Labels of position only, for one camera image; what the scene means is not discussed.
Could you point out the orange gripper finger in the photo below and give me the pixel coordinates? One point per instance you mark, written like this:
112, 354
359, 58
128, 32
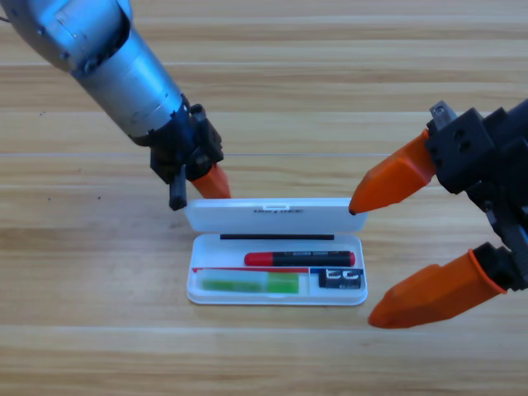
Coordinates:
433, 293

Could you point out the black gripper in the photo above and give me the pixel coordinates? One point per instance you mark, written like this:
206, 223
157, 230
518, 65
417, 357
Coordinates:
181, 144
511, 165

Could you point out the white Unitree pencil case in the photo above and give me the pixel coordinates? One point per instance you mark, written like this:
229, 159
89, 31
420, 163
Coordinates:
222, 218

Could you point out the dark blue eraser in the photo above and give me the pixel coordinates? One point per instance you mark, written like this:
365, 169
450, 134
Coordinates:
340, 279

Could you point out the green white highlighter pen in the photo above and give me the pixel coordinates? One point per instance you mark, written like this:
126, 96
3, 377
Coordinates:
247, 284

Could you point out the red black marker pen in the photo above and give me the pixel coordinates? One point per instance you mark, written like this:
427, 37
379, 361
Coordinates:
297, 259

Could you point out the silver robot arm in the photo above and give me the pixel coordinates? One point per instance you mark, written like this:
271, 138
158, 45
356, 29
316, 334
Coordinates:
103, 62

